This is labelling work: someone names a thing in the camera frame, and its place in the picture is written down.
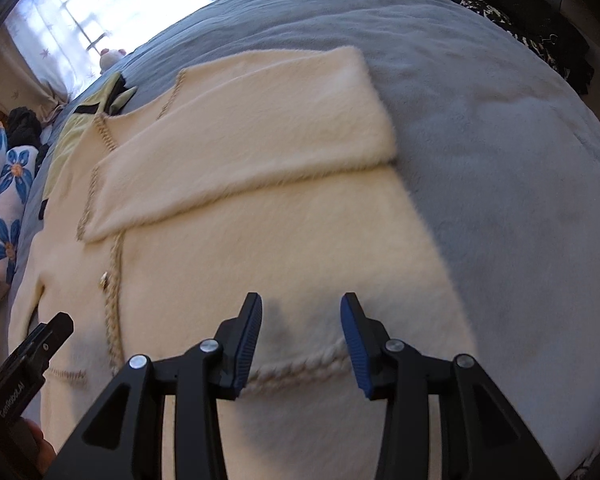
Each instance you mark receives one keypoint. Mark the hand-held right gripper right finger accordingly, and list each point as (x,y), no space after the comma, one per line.
(356,347)

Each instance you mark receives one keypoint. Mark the cream fluffy cardigan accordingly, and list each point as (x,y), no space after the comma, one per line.
(260,200)

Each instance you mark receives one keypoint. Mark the white sheer curtain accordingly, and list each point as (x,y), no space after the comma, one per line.
(80,10)

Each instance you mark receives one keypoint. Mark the black and white patterned clothes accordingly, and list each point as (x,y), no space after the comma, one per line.
(535,35)

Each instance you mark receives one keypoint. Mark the black cloth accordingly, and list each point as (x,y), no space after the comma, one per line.
(24,127)

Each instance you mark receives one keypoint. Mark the person's left hand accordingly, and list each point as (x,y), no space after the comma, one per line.
(39,447)

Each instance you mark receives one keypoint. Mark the yellow shirt with black trim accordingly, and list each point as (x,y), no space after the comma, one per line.
(72,132)

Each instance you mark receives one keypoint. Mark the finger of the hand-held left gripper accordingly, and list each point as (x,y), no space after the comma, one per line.
(55,330)

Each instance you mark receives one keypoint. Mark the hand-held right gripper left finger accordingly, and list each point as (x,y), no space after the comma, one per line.
(244,347)

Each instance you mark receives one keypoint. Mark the grey-blue fleece blanket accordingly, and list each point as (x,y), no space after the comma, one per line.
(490,170)

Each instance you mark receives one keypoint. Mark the pink and white plush toy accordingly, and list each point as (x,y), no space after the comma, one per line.
(111,58)

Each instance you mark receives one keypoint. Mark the beige curtain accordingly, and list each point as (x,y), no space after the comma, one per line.
(10,85)

